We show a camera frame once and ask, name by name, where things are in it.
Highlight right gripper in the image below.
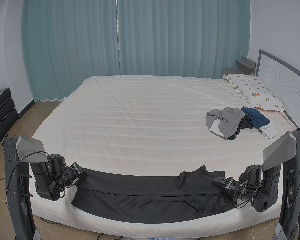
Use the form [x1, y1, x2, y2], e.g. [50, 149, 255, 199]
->
[223, 177, 245, 197]

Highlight pile of clothes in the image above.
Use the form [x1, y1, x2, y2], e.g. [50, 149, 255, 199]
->
[206, 107, 277, 141]

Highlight black T-shirt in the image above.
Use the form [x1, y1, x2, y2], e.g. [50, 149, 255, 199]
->
[71, 165, 235, 224]

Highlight black cable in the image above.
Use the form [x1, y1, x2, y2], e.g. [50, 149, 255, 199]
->
[5, 151, 51, 196]

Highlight grey bedside table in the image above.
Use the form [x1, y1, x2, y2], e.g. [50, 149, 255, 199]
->
[222, 56, 256, 76]

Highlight white printed pillow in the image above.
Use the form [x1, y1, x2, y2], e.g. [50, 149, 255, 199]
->
[223, 73, 287, 112]

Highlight blue-green curtain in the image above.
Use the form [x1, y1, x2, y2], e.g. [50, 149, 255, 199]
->
[116, 0, 251, 79]
[21, 0, 121, 102]

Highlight bed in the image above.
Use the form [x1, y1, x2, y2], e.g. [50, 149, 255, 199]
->
[30, 49, 300, 235]

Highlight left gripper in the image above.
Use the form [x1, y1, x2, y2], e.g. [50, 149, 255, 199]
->
[63, 162, 83, 187]

